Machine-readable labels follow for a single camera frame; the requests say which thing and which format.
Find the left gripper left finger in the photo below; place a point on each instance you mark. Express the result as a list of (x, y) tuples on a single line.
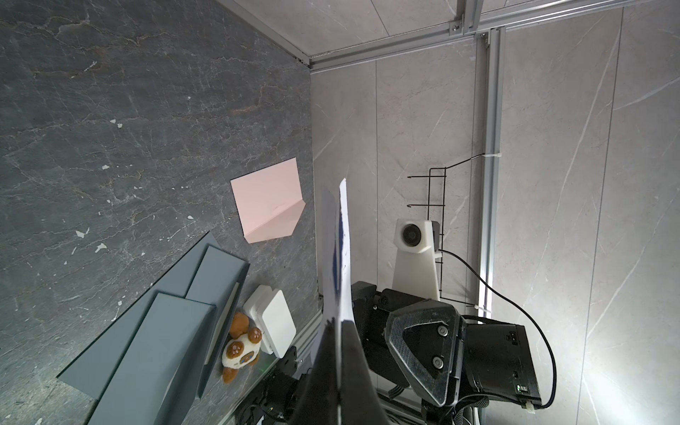
[(319, 403)]

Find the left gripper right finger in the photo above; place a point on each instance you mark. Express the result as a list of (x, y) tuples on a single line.
[(359, 403)]

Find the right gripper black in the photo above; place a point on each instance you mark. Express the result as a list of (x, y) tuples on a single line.
[(444, 357)]

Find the white blue letter paper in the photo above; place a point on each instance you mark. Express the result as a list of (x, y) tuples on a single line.
[(335, 263)]

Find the pink envelope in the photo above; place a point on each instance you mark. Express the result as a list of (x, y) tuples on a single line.
[(269, 201)]

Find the brown white bear plush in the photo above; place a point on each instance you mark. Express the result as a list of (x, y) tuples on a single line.
[(242, 349)]

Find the white rectangular box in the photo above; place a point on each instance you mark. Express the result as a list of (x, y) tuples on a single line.
[(269, 311)]

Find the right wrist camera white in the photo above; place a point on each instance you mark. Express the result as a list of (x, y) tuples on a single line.
[(414, 271)]

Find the black wire hook rack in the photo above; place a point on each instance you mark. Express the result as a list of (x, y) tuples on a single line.
[(435, 210)]

